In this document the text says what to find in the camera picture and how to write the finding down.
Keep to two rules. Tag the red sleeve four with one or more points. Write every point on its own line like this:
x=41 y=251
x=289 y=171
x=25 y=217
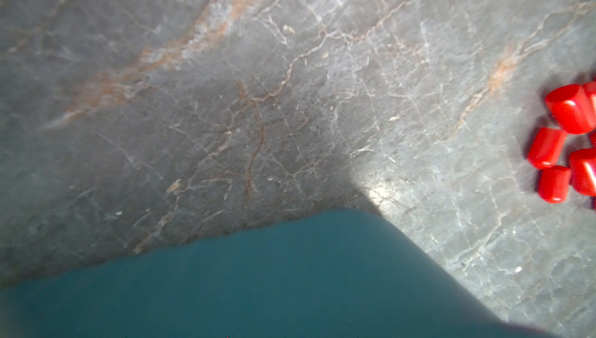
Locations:
x=546 y=147

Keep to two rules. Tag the teal plastic storage box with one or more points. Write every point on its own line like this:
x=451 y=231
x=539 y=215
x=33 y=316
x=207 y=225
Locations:
x=337 y=274

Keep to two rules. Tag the red sleeve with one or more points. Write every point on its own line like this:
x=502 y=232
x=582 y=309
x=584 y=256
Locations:
x=572 y=109
x=590 y=90

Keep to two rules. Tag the red sleeve eight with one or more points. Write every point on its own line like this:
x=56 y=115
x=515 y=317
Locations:
x=554 y=184

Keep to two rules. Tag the red sleeve five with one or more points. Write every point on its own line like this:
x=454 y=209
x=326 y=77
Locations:
x=582 y=164

